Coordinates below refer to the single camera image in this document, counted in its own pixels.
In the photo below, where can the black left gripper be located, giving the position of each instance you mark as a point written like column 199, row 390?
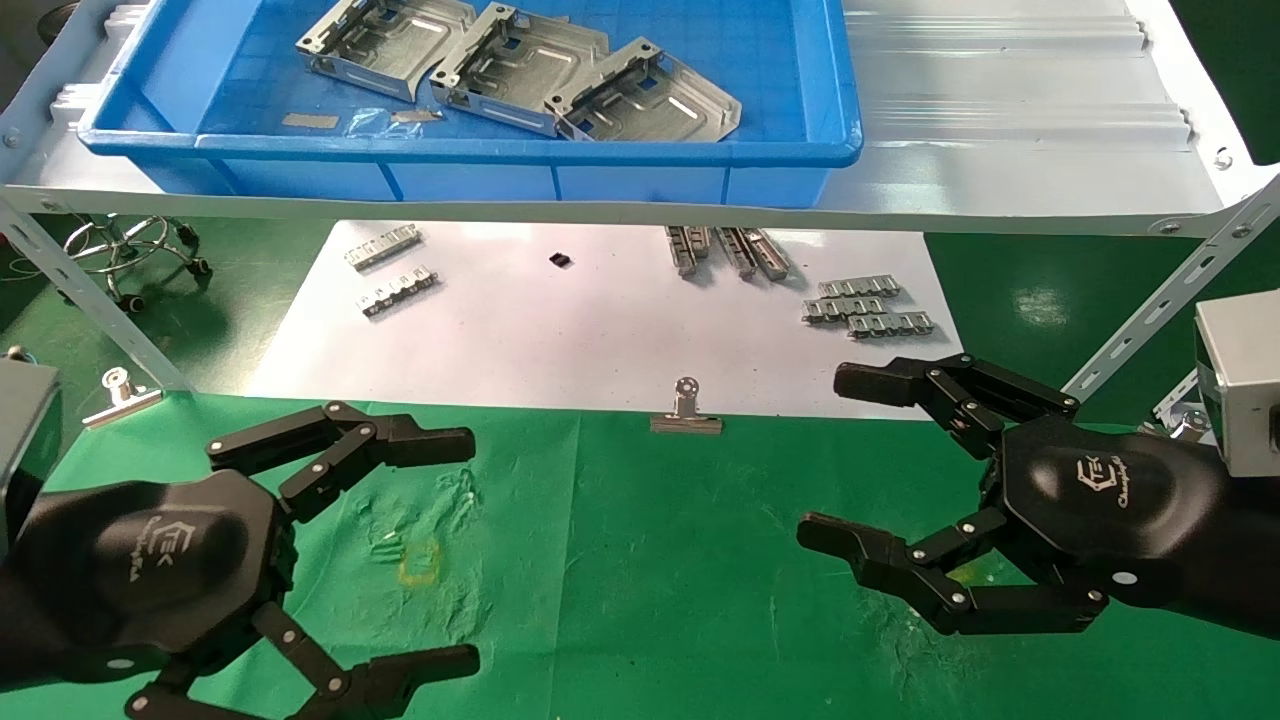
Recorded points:
column 140, row 570

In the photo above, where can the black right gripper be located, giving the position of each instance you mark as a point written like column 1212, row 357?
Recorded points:
column 1120, row 500

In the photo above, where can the stamped sheet metal bracket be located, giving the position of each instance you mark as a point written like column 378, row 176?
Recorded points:
column 660, row 100
column 385, row 45
column 520, row 65

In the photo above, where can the silver binder clip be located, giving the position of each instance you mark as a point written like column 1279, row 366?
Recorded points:
column 122, row 402
column 686, row 420

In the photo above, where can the green table cloth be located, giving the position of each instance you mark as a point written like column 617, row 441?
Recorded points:
column 640, row 570

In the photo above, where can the white paper sheet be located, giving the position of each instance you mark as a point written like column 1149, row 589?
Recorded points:
column 600, row 330

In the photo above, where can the perforated grey shelf brace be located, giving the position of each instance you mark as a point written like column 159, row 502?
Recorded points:
column 90, row 295
column 1160, row 305

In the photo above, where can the small black block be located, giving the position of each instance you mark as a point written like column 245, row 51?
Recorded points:
column 560, row 260

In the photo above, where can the white metal shelf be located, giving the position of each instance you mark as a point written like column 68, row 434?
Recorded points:
column 1000, row 130

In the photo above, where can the blue plastic tray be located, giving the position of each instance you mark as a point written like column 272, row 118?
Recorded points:
column 780, row 110

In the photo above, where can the chrome stool base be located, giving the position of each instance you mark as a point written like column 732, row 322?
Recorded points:
column 135, row 250

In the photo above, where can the clear plastic film scrap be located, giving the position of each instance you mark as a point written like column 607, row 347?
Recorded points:
column 370, row 122

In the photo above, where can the dark round object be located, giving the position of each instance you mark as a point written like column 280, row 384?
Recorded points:
column 60, row 20

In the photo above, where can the small metal rail strip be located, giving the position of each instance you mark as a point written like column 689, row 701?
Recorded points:
column 858, row 288
column 843, row 310
column 890, row 325
column 398, row 292
column 383, row 247

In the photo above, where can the metal slide rail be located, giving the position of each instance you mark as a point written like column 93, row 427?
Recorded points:
column 688, row 250
column 755, row 253

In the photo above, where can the metal corner bracket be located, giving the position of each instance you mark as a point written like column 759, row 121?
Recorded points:
column 1185, row 415

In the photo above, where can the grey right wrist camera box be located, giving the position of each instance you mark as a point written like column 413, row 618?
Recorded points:
column 1245, row 380

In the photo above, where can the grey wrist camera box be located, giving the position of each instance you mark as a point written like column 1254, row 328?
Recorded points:
column 1245, row 380
column 25, row 440

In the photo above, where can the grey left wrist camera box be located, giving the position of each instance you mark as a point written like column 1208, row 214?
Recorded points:
column 25, row 440

